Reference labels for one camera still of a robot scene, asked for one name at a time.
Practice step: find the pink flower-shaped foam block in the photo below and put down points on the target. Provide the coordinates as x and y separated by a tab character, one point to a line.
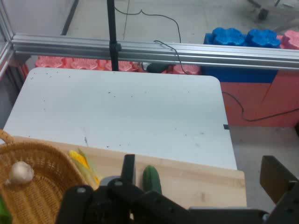
187	70
126	66
290	39
83	64
50	63

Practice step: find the white garlic bulb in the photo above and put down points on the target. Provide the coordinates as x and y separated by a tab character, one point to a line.
21	173

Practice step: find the aluminium vertical frame post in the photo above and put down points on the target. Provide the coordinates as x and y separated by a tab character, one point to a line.
4	23

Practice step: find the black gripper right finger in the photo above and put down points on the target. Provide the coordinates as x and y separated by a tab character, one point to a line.
275	177

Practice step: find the blue foam base block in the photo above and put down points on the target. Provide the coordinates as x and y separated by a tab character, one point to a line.
243	75

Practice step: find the black office chair base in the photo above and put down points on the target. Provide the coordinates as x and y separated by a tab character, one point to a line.
262	12

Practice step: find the pink foam floor mat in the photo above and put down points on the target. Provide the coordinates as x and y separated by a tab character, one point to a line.
268	100

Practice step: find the black power adapter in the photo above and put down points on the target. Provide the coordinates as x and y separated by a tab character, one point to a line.
158	67

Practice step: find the black slanted metal leg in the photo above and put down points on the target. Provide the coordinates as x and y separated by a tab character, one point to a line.
70	17

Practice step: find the small black table edge clip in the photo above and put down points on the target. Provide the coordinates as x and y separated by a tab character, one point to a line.
226	127

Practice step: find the yellow corn cob with husk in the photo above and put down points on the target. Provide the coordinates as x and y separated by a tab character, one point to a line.
83	163

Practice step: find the green bell pepper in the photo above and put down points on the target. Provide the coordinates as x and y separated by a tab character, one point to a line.
4	210

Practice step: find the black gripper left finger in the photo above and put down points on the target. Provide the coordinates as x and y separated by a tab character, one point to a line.
121	205

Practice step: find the long horizontal aluminium frame rail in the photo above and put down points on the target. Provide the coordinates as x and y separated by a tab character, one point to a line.
70	47

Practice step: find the blue flower-shaped foam block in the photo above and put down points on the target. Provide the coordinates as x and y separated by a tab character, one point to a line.
262	38
229	36

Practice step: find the dark green cucumber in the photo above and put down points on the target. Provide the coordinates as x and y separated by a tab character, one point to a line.
151	179

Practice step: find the light wooden cutting board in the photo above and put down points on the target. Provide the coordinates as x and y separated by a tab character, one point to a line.
198	184

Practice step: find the black tripod pole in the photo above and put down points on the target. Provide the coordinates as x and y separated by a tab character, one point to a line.
112	25

